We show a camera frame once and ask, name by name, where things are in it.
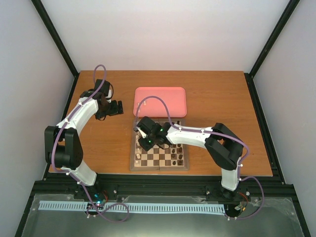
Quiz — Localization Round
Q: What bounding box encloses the black aluminium frame rail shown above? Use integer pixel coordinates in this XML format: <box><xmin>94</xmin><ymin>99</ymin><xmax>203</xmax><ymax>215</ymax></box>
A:
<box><xmin>29</xmin><ymin>172</ymin><xmax>297</xmax><ymax>205</ymax></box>

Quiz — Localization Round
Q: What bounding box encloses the black corner post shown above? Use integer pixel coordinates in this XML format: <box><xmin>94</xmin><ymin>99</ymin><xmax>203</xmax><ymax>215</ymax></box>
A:
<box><xmin>249</xmin><ymin>0</ymin><xmax>301</xmax><ymax>75</ymax></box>
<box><xmin>31</xmin><ymin>0</ymin><xmax>79</xmax><ymax>77</ymax></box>

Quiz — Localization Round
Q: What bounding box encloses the light blue slotted cable duct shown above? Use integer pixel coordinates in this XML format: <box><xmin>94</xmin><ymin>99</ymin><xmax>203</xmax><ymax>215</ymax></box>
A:
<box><xmin>38</xmin><ymin>200</ymin><xmax>225</xmax><ymax>215</ymax></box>

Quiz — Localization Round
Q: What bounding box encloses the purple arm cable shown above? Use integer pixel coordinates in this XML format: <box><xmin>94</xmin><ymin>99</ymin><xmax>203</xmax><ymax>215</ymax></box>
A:
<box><xmin>50</xmin><ymin>64</ymin><xmax>130</xmax><ymax>223</ymax></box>
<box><xmin>135</xmin><ymin>95</ymin><xmax>265</xmax><ymax>221</ymax></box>

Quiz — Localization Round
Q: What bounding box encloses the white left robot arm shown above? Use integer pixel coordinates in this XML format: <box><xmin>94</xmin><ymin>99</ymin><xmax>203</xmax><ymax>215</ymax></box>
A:
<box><xmin>44</xmin><ymin>79</ymin><xmax>123</xmax><ymax>199</ymax></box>

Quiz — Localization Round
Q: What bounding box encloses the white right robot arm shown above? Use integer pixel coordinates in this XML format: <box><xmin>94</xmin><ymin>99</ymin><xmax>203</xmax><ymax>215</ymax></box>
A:
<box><xmin>134</xmin><ymin>117</ymin><xmax>248</xmax><ymax>192</ymax></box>

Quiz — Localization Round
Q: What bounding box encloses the left black corner post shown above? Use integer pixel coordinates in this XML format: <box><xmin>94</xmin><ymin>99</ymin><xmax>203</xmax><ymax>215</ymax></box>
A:
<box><xmin>31</xmin><ymin>0</ymin><xmax>79</xmax><ymax>77</ymax></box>

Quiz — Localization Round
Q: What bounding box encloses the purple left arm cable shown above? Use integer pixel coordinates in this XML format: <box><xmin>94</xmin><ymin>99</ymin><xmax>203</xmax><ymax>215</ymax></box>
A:
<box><xmin>50</xmin><ymin>64</ymin><xmax>130</xmax><ymax>223</ymax></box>

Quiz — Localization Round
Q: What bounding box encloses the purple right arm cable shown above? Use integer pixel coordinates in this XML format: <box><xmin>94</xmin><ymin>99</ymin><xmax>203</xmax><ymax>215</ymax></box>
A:
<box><xmin>135</xmin><ymin>95</ymin><xmax>265</xmax><ymax>221</ymax></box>

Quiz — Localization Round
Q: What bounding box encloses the pink plastic tray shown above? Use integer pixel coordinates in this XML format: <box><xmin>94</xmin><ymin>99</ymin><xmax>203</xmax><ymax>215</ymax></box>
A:
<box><xmin>133</xmin><ymin>87</ymin><xmax>187</xmax><ymax>118</ymax></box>

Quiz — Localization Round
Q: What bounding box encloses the right black corner post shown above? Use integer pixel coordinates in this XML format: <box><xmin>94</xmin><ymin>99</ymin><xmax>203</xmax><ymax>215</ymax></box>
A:
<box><xmin>249</xmin><ymin>0</ymin><xmax>301</xmax><ymax>75</ymax></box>

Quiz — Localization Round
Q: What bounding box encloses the wooden chess board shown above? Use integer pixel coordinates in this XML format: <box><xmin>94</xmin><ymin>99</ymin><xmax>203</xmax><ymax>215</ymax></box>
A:
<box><xmin>130</xmin><ymin>131</ymin><xmax>190</xmax><ymax>171</ymax></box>

